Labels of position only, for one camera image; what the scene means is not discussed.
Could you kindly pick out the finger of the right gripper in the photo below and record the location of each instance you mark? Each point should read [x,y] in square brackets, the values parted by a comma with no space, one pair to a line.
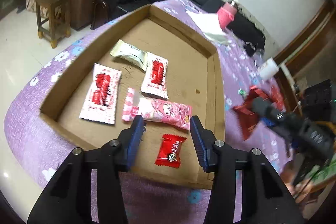
[269,123]

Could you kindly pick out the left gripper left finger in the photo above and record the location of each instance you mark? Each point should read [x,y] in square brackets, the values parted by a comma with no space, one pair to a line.
[67,196]

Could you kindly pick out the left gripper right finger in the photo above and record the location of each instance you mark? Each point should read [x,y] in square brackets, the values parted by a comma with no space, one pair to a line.
[265,198]

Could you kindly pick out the dark red foil snack bag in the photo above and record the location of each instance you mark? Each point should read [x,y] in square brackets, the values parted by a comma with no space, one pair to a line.
[247,118]

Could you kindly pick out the white red snack packet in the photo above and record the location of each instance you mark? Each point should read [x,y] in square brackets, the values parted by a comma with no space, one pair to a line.
[101,99]
[154,82]

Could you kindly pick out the pink cartoon snack packet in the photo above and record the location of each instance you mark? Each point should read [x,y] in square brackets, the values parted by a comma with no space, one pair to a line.
[156,110]

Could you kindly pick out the small red candy packet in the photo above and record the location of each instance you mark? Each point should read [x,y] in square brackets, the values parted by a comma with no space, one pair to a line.
[169,151]

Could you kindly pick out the cream green snack packet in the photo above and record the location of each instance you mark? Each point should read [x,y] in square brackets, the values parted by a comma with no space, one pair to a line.
[130,53]

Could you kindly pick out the red mesh gift bag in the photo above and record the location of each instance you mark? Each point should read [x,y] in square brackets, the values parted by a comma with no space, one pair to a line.
[278,98]

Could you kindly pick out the green wrapped candy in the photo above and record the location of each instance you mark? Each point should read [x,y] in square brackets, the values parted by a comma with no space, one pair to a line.
[241,92]

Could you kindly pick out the white plastic jar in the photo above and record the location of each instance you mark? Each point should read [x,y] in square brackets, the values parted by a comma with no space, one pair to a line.
[268,69]

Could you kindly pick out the black bag on table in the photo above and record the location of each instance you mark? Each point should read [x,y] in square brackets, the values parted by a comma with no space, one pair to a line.
[254,47]

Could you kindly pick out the folded white grey papers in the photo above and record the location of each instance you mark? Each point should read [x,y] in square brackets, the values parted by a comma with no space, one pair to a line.
[209,25]

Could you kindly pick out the pink thermos bottle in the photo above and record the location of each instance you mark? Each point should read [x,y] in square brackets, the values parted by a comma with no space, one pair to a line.
[227,12]

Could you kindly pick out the shallow cardboard box tray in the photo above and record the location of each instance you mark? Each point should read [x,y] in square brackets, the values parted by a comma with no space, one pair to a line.
[193,78]

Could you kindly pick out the wooden stool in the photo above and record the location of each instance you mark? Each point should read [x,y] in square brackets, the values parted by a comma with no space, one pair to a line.
[53,20]

